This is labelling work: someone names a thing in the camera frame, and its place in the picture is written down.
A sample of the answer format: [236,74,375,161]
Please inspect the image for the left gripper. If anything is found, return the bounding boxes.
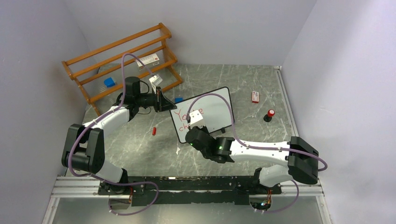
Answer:
[136,87,177,113]

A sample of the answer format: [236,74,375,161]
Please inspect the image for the small whiteboard with black frame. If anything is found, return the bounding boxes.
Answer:
[170,86,233,143]

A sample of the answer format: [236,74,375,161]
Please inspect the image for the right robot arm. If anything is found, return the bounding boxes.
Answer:
[185,127,319,193]

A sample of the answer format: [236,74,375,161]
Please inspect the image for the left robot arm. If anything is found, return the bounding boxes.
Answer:
[61,75,176,194]

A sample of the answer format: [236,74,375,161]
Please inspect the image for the blue eraser on table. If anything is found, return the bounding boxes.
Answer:
[175,98,183,104]

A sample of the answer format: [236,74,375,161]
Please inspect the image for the white red box on shelf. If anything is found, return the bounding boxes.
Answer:
[136,53,160,70]

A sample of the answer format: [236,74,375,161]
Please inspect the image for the blue eraser on shelf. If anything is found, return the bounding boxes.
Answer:
[103,77,116,88]

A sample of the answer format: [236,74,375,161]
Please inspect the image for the wooden tiered shelf rack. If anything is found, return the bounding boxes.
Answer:
[62,23,183,116]

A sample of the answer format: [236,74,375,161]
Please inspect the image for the small red white box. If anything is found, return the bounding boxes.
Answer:
[251,91,260,103]

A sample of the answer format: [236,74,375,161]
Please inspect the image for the red black stamp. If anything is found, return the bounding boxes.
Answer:
[263,109,276,122]

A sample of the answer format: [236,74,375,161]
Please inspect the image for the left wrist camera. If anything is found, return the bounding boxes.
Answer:
[149,75,163,90]

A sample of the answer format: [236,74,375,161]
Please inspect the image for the purple cable at base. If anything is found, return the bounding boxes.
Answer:
[108,182,160,217]

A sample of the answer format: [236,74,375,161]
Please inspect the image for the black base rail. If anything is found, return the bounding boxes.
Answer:
[98,176,282,207]

